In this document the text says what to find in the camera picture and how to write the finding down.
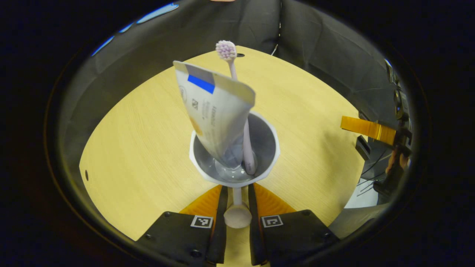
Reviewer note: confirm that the black backdrop cloth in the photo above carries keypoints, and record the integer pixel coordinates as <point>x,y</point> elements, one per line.
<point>315,48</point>

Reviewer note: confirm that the white toothpaste tube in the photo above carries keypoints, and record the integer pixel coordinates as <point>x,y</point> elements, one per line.
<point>215,111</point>

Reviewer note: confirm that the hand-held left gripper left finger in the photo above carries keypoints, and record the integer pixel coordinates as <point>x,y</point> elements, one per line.
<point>219,230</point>

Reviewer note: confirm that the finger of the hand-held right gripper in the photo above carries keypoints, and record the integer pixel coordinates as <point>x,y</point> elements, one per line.
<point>371,129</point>
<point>363,148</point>

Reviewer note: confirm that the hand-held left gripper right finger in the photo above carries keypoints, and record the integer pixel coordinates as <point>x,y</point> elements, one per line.
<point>256,230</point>

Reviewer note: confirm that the light wooden desktop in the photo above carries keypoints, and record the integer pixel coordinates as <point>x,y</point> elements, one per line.
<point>141,148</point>

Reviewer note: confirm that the white cup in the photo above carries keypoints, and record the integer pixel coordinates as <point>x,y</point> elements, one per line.
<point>265,144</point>

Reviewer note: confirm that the pink toothbrush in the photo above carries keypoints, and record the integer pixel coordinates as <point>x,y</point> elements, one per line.
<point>226,50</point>

